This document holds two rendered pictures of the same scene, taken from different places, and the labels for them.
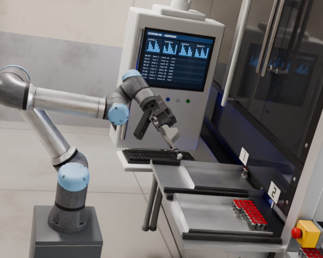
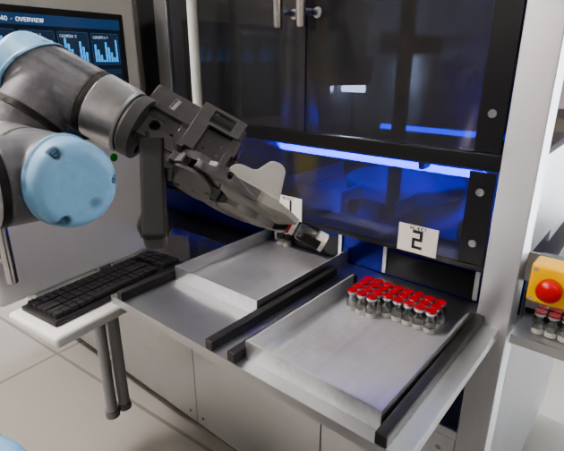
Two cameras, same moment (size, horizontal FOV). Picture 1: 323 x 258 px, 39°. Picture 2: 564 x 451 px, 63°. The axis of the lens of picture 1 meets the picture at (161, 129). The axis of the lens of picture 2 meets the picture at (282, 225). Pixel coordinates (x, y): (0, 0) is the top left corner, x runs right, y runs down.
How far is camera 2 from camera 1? 1.22 m
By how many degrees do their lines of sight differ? 33
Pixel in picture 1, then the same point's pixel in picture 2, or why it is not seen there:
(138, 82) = (69, 63)
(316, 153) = (541, 115)
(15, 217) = not seen: outside the picture
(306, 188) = (533, 195)
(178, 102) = not seen: hidden behind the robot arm
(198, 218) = (337, 368)
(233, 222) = (386, 333)
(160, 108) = (186, 123)
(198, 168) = (209, 268)
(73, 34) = not seen: outside the picture
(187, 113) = (120, 182)
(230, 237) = (441, 370)
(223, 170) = (247, 251)
